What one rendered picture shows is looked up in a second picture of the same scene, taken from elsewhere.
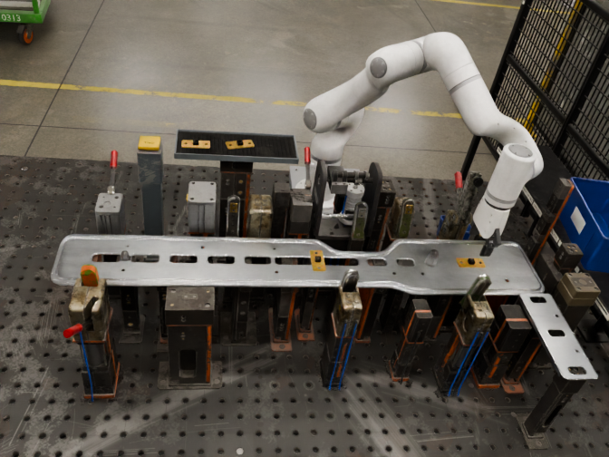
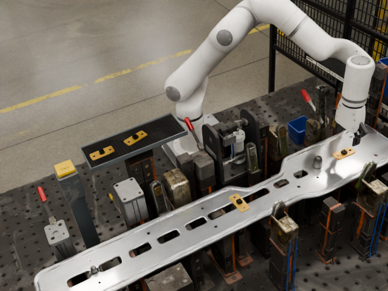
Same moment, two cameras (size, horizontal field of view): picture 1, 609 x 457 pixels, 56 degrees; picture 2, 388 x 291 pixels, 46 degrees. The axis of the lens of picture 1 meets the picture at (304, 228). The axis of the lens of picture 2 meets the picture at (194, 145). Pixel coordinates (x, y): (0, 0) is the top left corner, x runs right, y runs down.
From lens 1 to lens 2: 0.35 m
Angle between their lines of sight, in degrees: 9
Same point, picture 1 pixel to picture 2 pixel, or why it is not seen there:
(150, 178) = (75, 195)
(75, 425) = not seen: outside the picture
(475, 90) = (309, 28)
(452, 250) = (325, 149)
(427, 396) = (355, 264)
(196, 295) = (171, 276)
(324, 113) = (184, 85)
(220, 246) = (161, 225)
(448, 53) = (278, 8)
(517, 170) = (364, 75)
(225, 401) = not seen: outside the picture
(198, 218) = (133, 211)
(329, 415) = not seen: outside the picture
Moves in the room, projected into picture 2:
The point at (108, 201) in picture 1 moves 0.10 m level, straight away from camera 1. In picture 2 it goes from (55, 231) to (42, 214)
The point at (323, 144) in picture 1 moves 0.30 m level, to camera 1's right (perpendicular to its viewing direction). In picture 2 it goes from (187, 108) to (252, 92)
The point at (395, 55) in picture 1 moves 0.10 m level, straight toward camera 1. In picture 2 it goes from (234, 23) to (241, 37)
